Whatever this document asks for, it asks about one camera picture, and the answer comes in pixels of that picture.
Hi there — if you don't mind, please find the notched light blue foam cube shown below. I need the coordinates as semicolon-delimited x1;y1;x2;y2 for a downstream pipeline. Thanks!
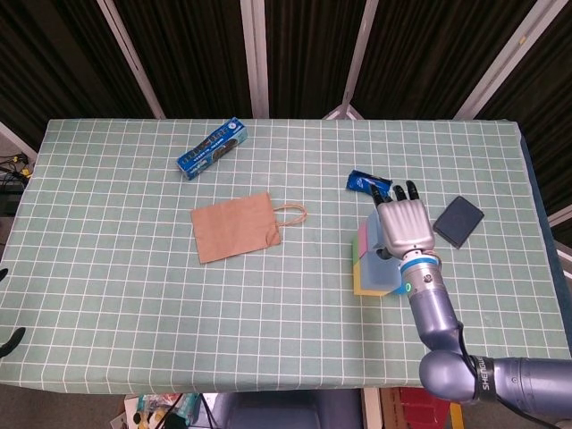
366;208;391;251

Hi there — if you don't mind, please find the white metal frame post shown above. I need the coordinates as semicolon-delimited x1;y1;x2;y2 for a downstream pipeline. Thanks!
240;0;271;120
97;0;166;120
321;0;381;121
453;0;555;121

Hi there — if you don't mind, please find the blue snack wrapper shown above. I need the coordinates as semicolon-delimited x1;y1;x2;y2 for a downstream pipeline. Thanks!
346;169;394;200

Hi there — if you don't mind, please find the blue cookie box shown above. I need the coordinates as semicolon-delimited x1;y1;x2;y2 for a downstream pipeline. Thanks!
177;116;248;181

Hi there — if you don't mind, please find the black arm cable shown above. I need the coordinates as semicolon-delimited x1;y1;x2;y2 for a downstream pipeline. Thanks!
454;320;572;424

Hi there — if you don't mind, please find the white metal frame bar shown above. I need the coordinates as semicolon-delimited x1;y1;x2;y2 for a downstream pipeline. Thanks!
0;120;39;158

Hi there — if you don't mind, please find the red box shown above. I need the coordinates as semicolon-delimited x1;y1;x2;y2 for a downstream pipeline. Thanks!
399;386;453;429

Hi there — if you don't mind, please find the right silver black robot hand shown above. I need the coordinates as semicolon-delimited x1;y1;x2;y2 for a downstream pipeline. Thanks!
369;180;437;263

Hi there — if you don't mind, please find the brown paper bag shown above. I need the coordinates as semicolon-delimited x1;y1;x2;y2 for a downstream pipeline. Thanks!
190;191;309;265

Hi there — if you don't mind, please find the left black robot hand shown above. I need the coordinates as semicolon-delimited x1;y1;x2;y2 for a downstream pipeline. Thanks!
0;266;27;358

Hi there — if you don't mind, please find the teal snack bag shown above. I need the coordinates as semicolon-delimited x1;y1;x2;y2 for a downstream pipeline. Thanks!
133;392;200;429

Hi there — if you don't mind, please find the green checked tablecloth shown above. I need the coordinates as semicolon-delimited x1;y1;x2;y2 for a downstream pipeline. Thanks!
0;117;572;394

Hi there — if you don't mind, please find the dark blue wallet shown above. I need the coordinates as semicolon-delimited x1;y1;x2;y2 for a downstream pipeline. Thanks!
431;195;485;250

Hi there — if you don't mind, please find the yellow foam cube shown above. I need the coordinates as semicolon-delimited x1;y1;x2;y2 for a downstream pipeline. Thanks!
353;262;391;298

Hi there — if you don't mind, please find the dark blue seat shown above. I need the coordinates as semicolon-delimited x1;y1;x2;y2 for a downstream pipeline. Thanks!
213;389;363;429

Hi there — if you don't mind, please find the white table leg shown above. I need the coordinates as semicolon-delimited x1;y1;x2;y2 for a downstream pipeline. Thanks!
361;387;382;429

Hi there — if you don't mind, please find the dark pleated curtain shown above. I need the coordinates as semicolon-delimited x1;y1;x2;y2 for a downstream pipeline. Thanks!
0;0;572;215

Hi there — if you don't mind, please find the yellow black cable bundle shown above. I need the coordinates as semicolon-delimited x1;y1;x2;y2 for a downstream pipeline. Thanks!
0;151;33;193

